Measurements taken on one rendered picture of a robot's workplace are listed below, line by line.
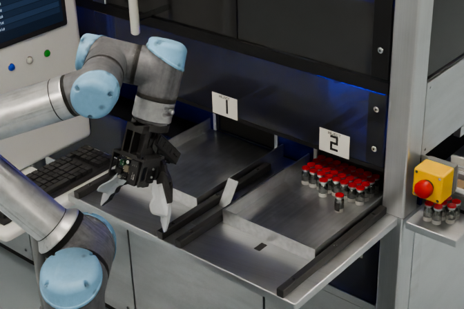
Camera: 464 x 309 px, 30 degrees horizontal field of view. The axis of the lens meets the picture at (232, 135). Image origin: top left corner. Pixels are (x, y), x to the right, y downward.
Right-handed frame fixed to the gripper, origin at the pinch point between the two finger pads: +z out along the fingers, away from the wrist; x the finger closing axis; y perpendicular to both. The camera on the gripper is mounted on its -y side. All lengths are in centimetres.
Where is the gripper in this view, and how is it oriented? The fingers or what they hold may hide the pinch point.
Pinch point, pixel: (134, 218)
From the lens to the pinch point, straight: 169.0
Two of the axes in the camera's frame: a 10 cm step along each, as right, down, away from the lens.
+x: 8.5, 3.0, -4.3
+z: -2.4, 9.5, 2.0
